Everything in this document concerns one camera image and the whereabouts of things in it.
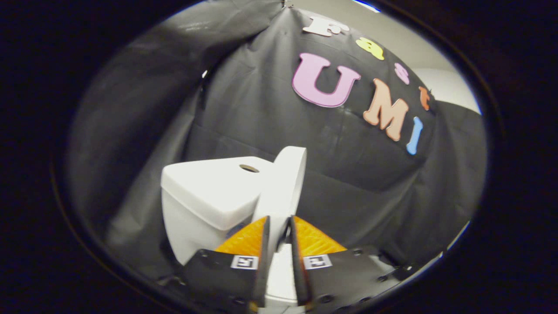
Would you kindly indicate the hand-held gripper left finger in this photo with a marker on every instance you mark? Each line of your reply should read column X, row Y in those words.
column 263, row 261

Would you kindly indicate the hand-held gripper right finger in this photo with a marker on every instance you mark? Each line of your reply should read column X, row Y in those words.
column 298, row 270

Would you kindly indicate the white toilet bowl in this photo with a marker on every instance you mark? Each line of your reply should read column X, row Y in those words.
column 282, row 279

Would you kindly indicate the black backdrop cloth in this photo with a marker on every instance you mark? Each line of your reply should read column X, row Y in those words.
column 261, row 109

